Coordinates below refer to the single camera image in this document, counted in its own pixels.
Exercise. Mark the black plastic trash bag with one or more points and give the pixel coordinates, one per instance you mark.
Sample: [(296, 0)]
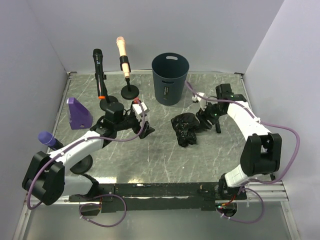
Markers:
[(185, 126)]

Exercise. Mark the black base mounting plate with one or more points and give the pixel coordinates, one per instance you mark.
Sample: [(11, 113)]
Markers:
[(161, 196)]

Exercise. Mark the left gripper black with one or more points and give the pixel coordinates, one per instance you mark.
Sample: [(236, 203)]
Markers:
[(146, 130)]

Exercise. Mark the black bar on table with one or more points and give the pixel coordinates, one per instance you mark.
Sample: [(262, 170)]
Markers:
[(218, 127)]

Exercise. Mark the purple microphone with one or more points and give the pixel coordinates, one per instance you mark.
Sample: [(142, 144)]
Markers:
[(47, 139)]

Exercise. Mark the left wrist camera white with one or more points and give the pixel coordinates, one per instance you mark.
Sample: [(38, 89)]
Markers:
[(140, 108)]

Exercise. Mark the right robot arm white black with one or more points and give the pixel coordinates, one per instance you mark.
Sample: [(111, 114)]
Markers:
[(261, 154)]

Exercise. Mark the pink beige microphone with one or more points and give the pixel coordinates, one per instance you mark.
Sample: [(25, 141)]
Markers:
[(124, 60)]

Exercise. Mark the black stand of pink microphone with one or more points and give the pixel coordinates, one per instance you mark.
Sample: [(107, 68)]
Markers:
[(130, 91)]

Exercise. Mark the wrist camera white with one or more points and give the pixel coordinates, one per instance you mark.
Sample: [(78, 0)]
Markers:
[(199, 98), (140, 108)]

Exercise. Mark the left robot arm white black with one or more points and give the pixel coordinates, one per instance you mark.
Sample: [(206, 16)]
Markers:
[(46, 177)]

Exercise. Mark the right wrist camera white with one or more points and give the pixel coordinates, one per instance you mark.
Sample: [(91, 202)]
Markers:
[(199, 98)]

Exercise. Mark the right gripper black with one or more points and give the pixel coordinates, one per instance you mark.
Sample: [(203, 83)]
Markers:
[(203, 118)]

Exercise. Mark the purple wedge shaped box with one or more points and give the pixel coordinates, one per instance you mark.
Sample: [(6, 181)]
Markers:
[(79, 116)]

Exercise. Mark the dark blue trash bin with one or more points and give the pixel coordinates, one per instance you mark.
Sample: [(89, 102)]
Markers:
[(169, 71)]

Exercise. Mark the aluminium front rail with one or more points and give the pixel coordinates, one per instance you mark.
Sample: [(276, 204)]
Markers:
[(267, 193)]

